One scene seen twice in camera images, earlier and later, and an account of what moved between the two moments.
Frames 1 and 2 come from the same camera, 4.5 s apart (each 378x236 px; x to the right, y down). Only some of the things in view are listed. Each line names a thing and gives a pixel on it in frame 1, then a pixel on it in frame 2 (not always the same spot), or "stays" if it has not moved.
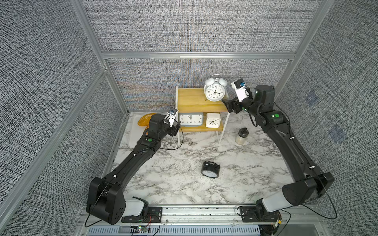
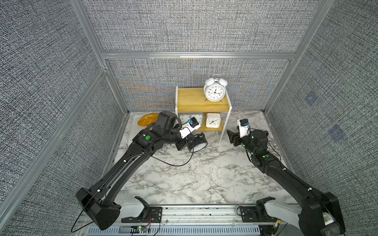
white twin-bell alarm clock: (215, 89) stays
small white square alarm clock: (213, 120) stays
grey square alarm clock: (191, 119) stays
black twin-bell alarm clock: (210, 169) → (197, 142)
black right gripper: (232, 105) → (234, 137)
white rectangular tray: (134, 131) stays
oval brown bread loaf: (144, 120) stays
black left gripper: (174, 130) → (183, 143)
